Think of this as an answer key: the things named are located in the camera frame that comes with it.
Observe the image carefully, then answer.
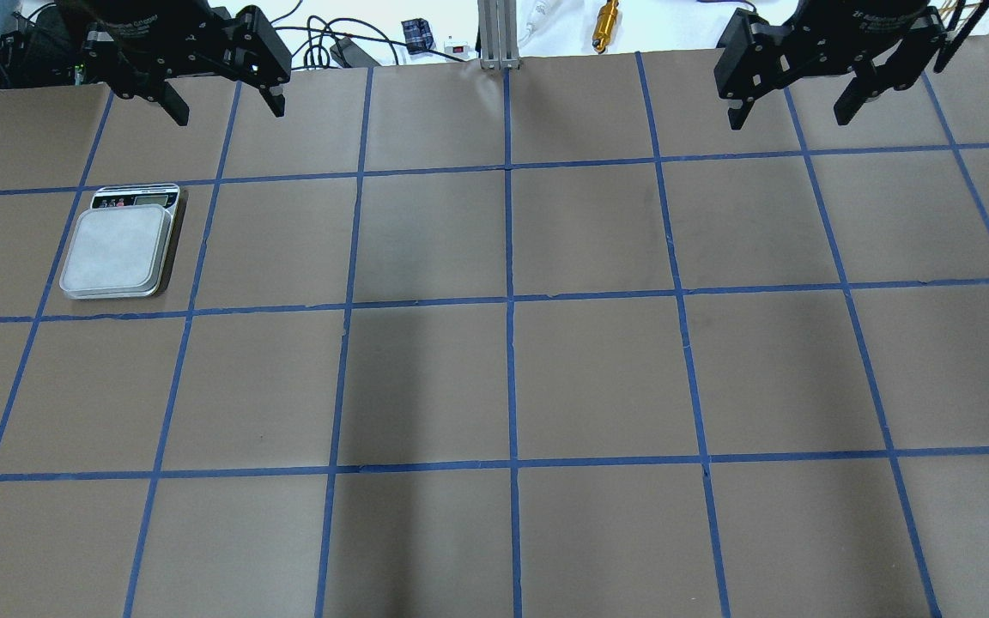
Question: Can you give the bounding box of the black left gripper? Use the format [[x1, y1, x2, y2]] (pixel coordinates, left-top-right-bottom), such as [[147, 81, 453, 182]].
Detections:
[[58, 1, 292, 128]]

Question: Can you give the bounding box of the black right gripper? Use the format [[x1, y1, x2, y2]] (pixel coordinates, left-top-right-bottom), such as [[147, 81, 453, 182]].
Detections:
[[713, 1, 949, 130]]

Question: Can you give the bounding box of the black cable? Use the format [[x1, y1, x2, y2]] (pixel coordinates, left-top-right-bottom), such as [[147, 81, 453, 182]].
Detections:
[[276, 0, 401, 71]]

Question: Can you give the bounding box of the aluminium frame post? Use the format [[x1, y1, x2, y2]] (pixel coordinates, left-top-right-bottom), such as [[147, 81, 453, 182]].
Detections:
[[476, 0, 521, 71]]

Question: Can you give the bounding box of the black power adapter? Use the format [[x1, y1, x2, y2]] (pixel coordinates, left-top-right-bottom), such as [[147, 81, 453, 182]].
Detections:
[[401, 17, 435, 56]]

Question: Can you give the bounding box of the silver digital kitchen scale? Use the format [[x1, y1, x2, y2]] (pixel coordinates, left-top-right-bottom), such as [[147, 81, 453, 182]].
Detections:
[[58, 183, 182, 301]]

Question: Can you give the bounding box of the white power strip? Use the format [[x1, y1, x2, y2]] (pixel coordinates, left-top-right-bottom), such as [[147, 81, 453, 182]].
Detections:
[[442, 38, 474, 60]]

